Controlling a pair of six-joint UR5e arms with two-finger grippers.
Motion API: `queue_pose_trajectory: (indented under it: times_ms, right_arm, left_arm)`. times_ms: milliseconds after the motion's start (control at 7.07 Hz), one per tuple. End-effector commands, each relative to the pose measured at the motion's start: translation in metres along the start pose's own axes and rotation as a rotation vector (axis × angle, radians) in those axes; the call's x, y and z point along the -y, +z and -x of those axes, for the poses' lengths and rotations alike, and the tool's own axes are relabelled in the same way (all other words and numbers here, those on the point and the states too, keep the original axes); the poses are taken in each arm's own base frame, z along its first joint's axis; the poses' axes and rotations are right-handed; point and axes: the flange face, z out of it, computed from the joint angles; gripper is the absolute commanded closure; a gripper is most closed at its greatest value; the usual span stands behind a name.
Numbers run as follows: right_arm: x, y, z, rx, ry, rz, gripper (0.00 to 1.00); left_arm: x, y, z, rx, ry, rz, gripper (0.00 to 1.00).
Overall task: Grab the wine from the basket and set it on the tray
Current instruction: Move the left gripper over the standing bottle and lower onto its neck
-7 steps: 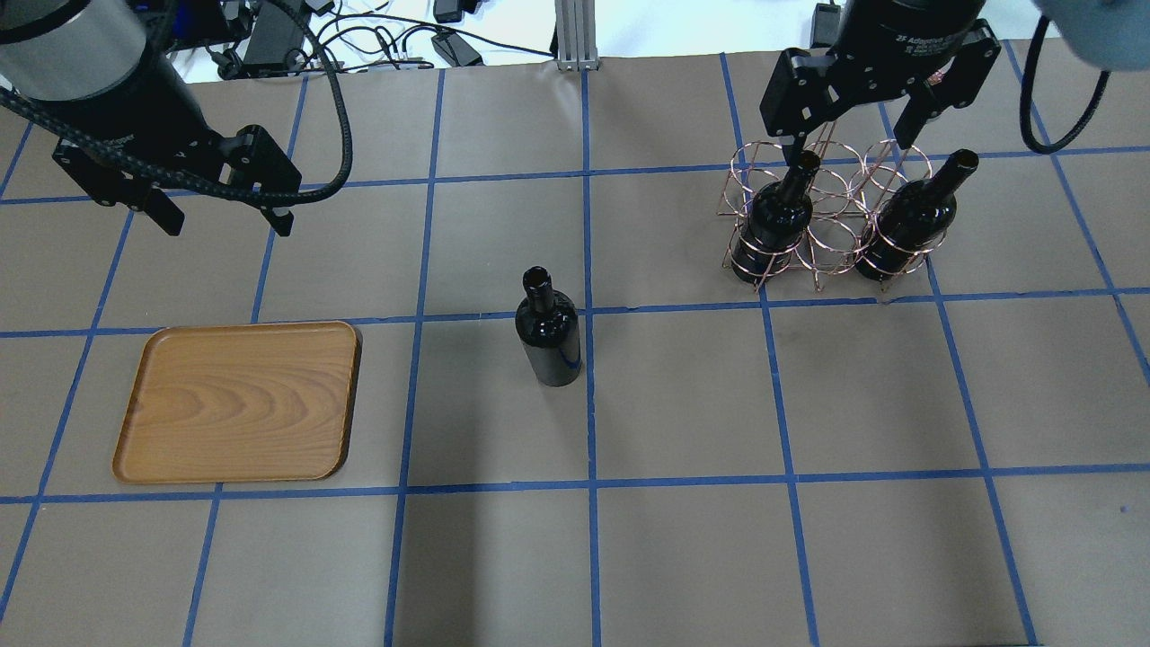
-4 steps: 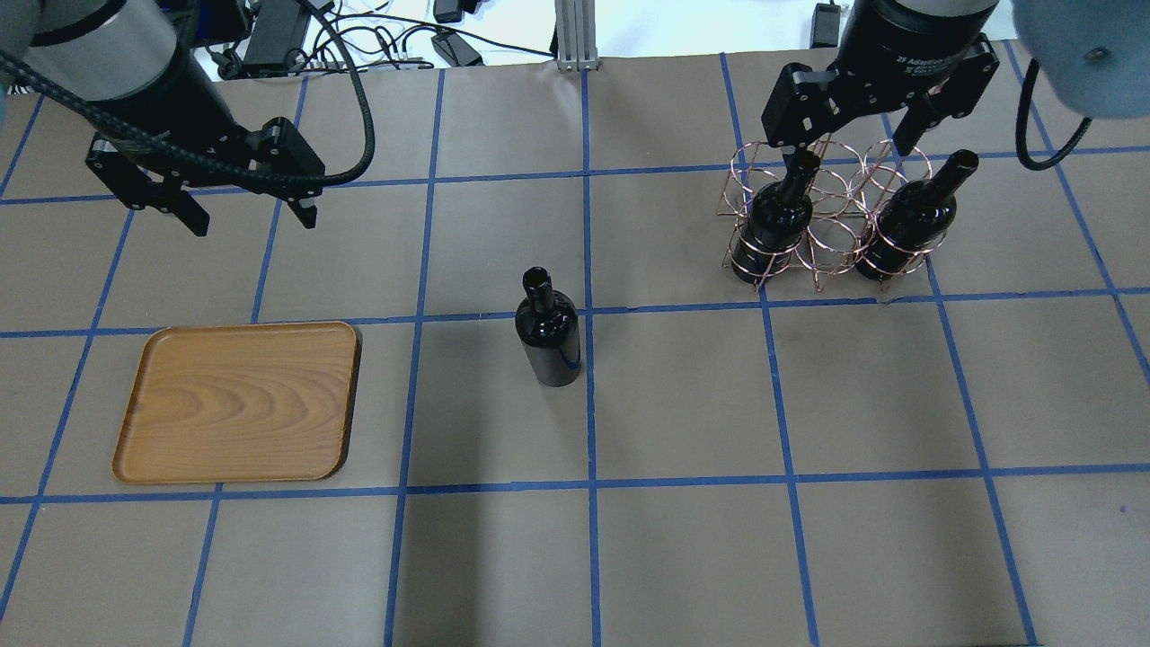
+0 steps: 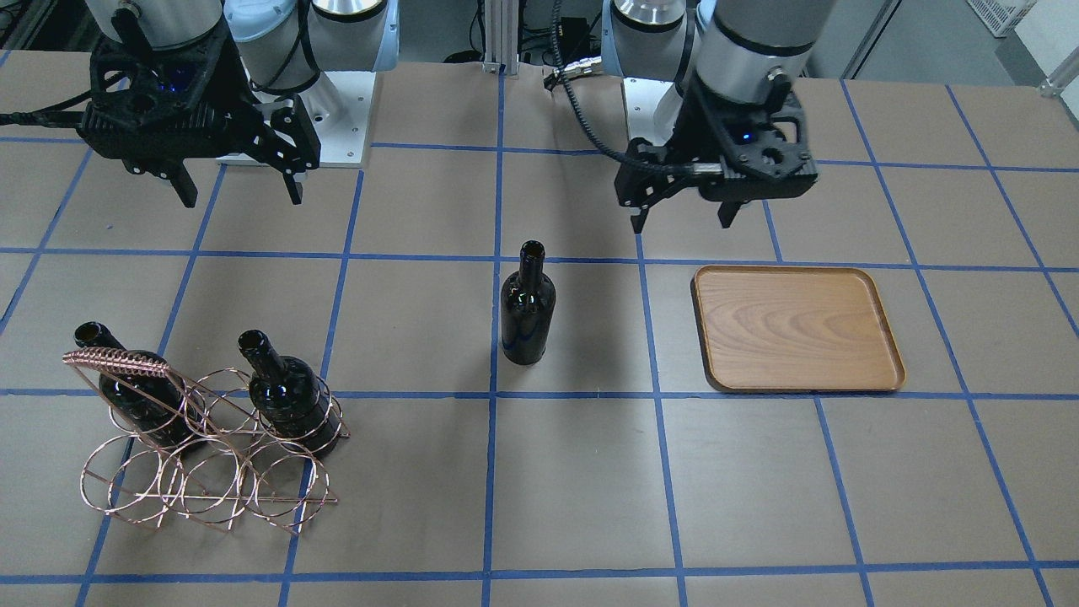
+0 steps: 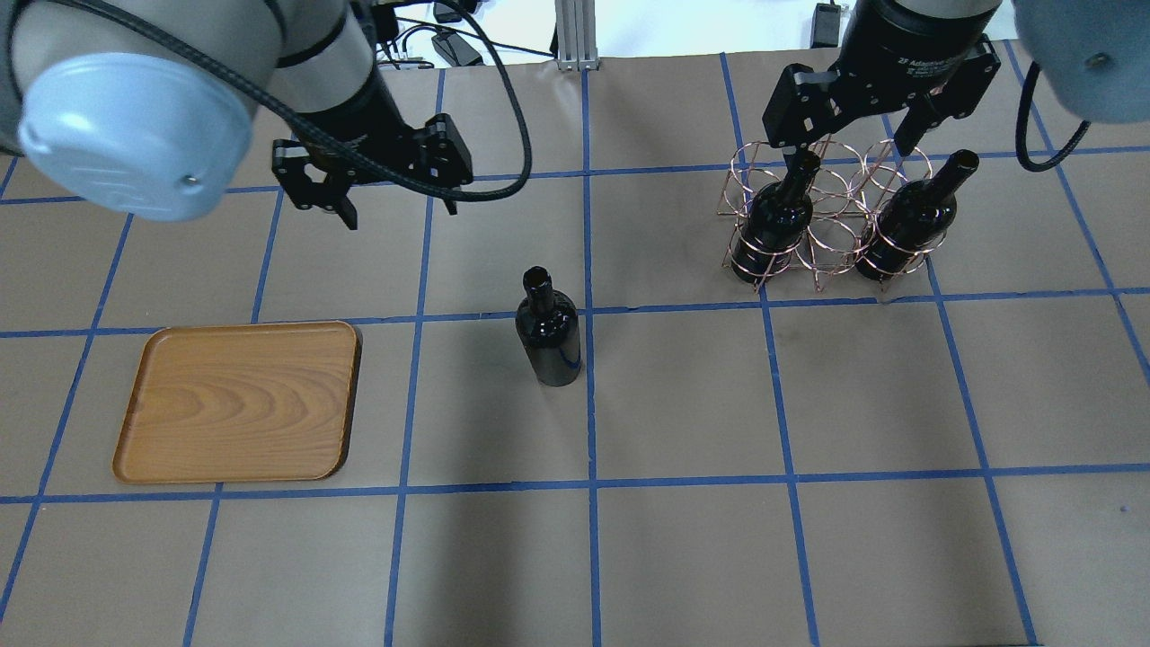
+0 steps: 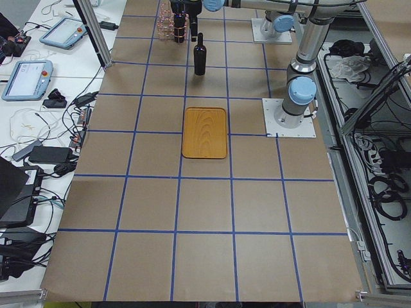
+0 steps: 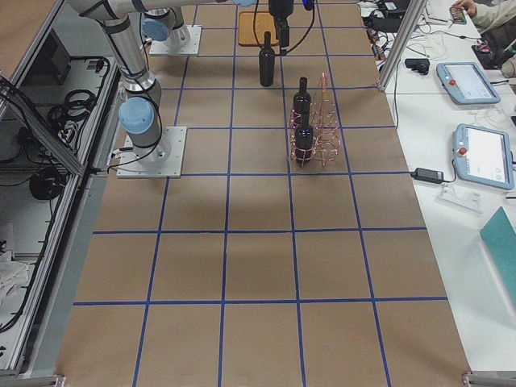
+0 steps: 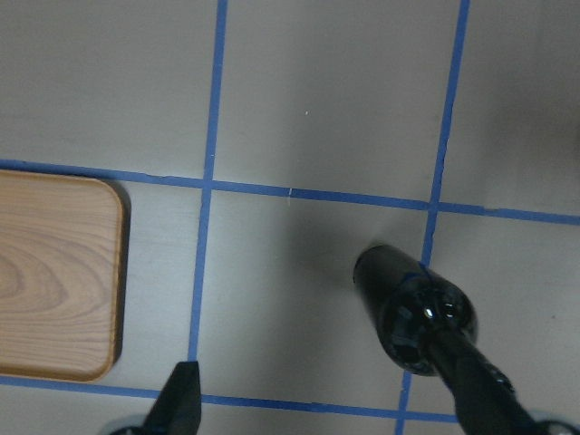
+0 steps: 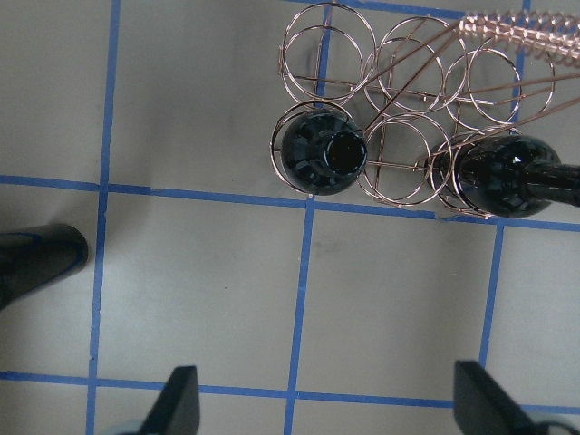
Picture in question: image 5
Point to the copper wire bottle basket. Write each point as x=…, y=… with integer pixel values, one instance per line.
x=165, y=28

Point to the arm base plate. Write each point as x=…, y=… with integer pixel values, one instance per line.
x=275, y=32
x=280, y=124

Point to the teach pendant near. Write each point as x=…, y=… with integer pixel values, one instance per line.
x=29, y=81

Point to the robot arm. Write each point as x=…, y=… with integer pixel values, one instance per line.
x=275, y=10
x=301, y=88

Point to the dark wine bottle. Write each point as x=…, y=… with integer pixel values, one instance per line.
x=179, y=23
x=200, y=54

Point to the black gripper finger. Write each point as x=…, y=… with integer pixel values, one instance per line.
x=193, y=24

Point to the black power adapter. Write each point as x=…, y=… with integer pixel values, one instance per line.
x=49, y=155

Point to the black laptop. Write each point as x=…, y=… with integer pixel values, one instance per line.
x=20, y=187

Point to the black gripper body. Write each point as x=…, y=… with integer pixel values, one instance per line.
x=180, y=21

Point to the wooden tray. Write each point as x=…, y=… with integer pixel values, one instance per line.
x=205, y=133

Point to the aluminium frame post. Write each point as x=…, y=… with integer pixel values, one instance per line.
x=89, y=19

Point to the teach pendant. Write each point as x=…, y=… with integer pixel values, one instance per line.
x=29, y=81
x=64, y=34

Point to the teach pendant far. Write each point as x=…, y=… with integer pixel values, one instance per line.
x=64, y=34

